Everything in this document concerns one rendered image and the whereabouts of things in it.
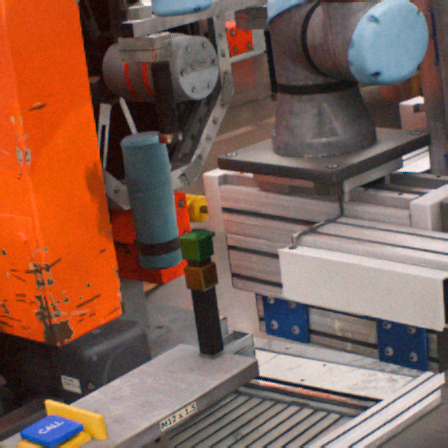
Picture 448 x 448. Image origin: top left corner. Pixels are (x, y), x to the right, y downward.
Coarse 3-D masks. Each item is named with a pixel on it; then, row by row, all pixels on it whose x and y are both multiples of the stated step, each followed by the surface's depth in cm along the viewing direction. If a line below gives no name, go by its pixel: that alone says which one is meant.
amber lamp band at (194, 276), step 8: (208, 264) 192; (184, 272) 193; (192, 272) 192; (200, 272) 191; (208, 272) 192; (216, 272) 193; (192, 280) 192; (200, 280) 191; (208, 280) 192; (216, 280) 193; (192, 288) 193; (200, 288) 192; (208, 288) 192
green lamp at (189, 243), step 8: (192, 232) 193; (200, 232) 192; (208, 232) 192; (184, 240) 191; (192, 240) 190; (200, 240) 190; (208, 240) 191; (184, 248) 191; (192, 248) 190; (200, 248) 190; (208, 248) 191; (184, 256) 192; (192, 256) 191; (200, 256) 190; (208, 256) 191
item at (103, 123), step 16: (80, 0) 241; (80, 16) 240; (96, 32) 244; (176, 32) 264; (96, 48) 250; (96, 96) 246; (112, 96) 252; (96, 112) 247; (112, 112) 278; (128, 112) 254; (144, 112) 271; (96, 128) 247; (112, 128) 275; (128, 128) 254; (144, 128) 269; (112, 144) 271; (112, 160) 266
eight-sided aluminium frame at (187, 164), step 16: (208, 32) 259; (224, 32) 259; (224, 48) 260; (224, 64) 260; (224, 80) 260; (208, 96) 263; (224, 96) 261; (192, 112) 262; (208, 112) 259; (224, 112) 262; (192, 128) 260; (208, 128) 258; (192, 144) 257; (208, 144) 258; (176, 160) 257; (192, 160) 255; (112, 176) 237; (176, 176) 251; (192, 176) 255; (112, 192) 237; (112, 208) 243; (128, 208) 241
